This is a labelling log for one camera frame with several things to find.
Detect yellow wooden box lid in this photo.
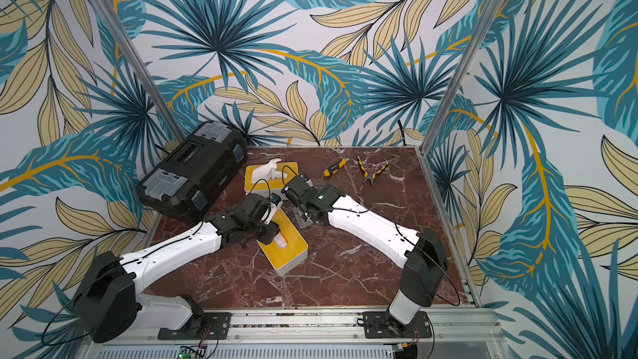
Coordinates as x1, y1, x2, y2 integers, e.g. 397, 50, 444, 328
243, 161, 300, 192

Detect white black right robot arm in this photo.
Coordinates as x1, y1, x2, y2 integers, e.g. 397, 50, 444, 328
282, 175, 449, 333

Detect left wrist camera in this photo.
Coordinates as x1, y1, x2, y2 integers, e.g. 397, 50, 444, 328
263, 193, 282, 224

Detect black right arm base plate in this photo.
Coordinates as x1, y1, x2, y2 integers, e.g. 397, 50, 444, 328
357, 311, 433, 340

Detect yellow handled screwdriver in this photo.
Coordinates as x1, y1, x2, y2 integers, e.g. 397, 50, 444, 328
323, 158, 349, 178

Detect white plastic tissue box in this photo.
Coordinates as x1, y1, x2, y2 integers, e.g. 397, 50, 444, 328
243, 161, 300, 195

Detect left aluminium corner post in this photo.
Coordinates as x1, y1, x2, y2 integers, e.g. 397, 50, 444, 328
90, 0, 184, 142

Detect right aluminium corner post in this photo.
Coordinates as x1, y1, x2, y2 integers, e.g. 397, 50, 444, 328
420, 0, 503, 157

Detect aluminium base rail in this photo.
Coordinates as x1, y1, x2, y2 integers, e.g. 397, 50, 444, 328
124, 306, 504, 347

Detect black plastic toolbox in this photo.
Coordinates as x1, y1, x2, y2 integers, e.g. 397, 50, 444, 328
136, 121, 248, 226

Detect aluminium corner post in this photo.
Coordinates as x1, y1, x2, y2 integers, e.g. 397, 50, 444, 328
420, 0, 503, 157
90, 0, 184, 142

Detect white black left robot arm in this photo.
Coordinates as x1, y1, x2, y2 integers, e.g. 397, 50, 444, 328
73, 194, 282, 343

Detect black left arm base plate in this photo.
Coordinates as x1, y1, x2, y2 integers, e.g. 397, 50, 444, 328
158, 312, 232, 341

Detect yellow black handled pliers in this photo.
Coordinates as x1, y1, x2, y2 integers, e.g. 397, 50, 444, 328
356, 155, 390, 186

